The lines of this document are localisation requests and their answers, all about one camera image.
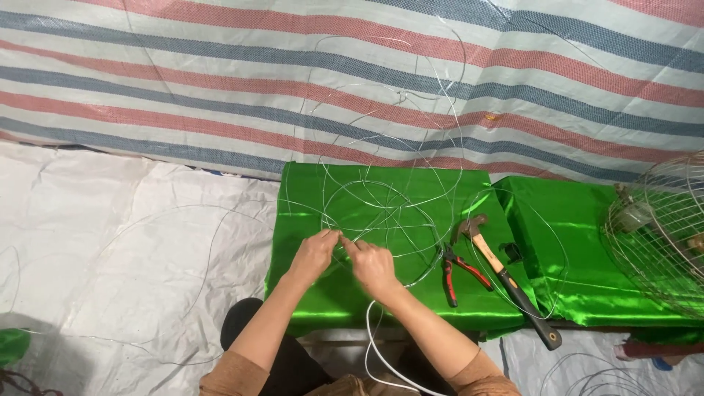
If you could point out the striped woven tarp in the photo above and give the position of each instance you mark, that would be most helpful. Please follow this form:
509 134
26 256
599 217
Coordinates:
220 82

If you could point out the person's left fingers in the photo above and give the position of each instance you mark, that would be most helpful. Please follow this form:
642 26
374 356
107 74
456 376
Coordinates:
330 237

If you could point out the small green cloth piece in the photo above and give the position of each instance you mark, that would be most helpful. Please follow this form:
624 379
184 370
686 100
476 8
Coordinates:
12 346

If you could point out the large green satin cloth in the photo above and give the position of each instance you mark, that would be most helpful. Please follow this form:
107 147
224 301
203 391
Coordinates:
308 192

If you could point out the white plastic sheet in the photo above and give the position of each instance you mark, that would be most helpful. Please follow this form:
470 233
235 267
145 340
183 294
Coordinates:
110 247

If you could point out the person's right fingers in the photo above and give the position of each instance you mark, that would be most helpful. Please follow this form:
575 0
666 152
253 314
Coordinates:
355 248

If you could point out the small black clip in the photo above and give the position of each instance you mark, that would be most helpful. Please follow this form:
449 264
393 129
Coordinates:
512 252

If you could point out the black trousers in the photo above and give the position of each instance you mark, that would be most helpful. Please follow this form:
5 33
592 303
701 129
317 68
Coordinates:
286 363

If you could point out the person's left hand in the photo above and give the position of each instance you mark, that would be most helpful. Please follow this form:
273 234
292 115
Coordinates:
312 257

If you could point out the red and black pliers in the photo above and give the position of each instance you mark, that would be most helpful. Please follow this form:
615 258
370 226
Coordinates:
449 278

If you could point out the dark red stick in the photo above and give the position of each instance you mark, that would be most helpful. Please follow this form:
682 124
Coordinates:
657 349

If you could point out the small yellow scrap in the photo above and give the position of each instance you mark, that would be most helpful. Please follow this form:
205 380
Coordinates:
492 116

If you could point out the person's right hand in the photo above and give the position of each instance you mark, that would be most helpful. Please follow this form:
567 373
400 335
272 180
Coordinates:
375 270

